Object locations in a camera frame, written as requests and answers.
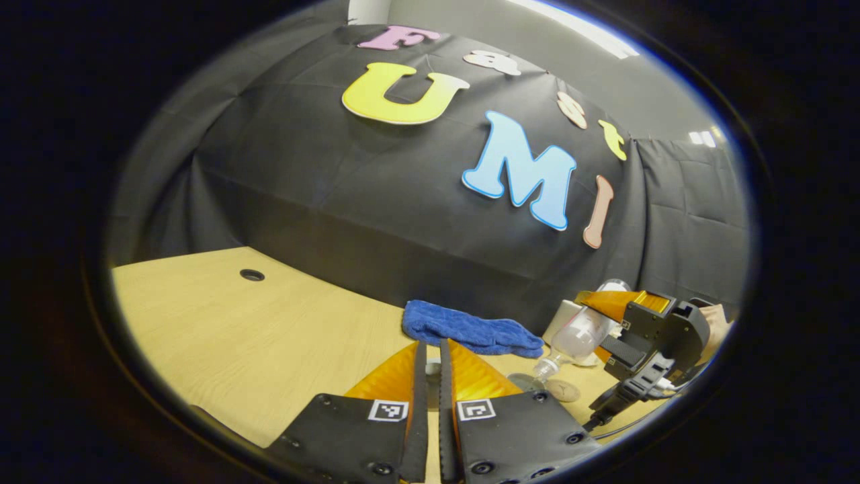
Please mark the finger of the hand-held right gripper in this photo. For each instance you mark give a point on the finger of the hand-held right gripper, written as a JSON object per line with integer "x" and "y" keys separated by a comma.
{"x": 618, "y": 302}
{"x": 625, "y": 353}

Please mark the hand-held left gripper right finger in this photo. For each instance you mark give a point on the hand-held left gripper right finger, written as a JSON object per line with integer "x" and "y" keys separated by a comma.
{"x": 447, "y": 417}

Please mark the black backdrop cloth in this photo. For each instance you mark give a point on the black backdrop cloth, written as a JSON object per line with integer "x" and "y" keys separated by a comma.
{"x": 369, "y": 188}

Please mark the clear plastic water bottle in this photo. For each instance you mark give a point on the clear plastic water bottle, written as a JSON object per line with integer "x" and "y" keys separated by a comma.
{"x": 578, "y": 339}

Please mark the white ceramic teacup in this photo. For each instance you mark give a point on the white ceramic teacup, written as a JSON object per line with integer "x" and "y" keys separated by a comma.
{"x": 521, "y": 383}

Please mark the blue folded towel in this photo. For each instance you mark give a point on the blue folded towel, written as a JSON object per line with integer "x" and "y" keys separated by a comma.
{"x": 470, "y": 329}

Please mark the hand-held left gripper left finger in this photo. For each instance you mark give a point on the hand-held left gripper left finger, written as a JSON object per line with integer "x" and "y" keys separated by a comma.
{"x": 420, "y": 417}

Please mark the white toaster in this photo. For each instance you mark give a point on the white toaster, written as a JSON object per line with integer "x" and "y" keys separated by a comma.
{"x": 557, "y": 319}

